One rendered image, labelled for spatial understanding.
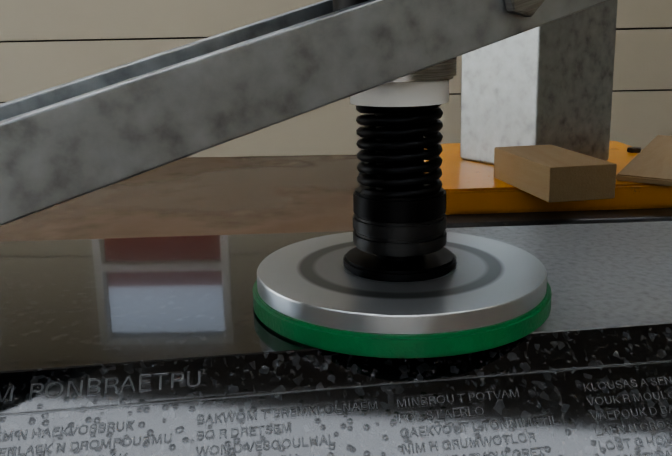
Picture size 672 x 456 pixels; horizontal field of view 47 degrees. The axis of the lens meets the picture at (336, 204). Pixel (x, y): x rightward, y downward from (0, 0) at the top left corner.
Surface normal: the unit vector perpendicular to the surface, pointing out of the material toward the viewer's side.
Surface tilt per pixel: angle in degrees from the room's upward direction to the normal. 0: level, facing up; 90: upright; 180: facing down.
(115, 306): 0
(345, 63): 90
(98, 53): 90
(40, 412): 45
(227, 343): 0
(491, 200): 90
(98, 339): 0
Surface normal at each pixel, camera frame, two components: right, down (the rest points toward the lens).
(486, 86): -0.84, 0.14
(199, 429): 0.08, -0.54
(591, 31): 0.55, 0.17
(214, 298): -0.02, -0.98
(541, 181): -0.98, 0.06
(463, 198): 0.05, 0.22
